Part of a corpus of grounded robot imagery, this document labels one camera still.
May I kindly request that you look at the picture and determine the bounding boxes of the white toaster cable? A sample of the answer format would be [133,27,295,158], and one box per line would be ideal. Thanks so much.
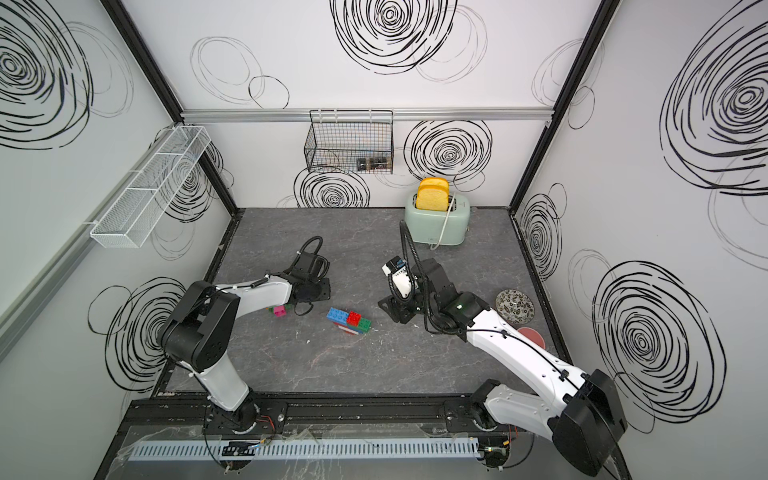
[429,194,457,251]

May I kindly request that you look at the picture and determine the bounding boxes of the light blue long lego brick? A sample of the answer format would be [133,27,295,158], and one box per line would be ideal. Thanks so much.
[326,308,349,325]

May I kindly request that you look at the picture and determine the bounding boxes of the grey wall rail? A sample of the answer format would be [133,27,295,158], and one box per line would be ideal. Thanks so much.
[181,106,554,124]

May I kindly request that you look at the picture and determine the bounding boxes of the patterned ceramic bowl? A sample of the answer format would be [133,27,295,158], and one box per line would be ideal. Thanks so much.
[495,289,535,326]

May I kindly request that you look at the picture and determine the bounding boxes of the black corner frame post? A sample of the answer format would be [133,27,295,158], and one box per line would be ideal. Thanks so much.
[508,0,620,215]
[99,0,239,217]

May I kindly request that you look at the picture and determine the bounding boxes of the black wire wall basket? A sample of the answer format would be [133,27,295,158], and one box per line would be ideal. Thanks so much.
[303,120,395,175]

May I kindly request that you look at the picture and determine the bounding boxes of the yellow toast slice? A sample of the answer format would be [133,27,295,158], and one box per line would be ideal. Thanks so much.
[415,177,450,211]

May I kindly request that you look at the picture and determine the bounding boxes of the mint green toaster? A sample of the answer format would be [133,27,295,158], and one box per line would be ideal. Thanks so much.
[404,194,471,246]

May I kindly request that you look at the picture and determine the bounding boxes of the white wire wall shelf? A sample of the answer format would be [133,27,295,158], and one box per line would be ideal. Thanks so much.
[90,125,211,248]

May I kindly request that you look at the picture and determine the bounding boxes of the black corner frame post right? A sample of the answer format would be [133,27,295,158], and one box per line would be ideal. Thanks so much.
[508,0,620,215]

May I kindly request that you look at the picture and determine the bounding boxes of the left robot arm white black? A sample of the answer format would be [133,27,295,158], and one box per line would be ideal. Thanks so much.
[158,252,330,413]

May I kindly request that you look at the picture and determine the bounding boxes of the black corner frame post left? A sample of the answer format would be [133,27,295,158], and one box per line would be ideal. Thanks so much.
[99,0,239,217]

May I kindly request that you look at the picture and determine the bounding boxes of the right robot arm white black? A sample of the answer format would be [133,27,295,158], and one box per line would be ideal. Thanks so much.
[379,256,630,479]

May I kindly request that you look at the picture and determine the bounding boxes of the white cable duct strip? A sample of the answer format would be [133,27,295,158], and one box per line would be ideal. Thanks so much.
[127,438,481,462]

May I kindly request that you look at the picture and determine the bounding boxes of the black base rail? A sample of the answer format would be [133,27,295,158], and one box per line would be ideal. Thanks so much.
[120,391,515,436]

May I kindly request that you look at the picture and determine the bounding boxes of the pink plastic cup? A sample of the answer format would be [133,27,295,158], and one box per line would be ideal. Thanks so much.
[518,327,546,349]

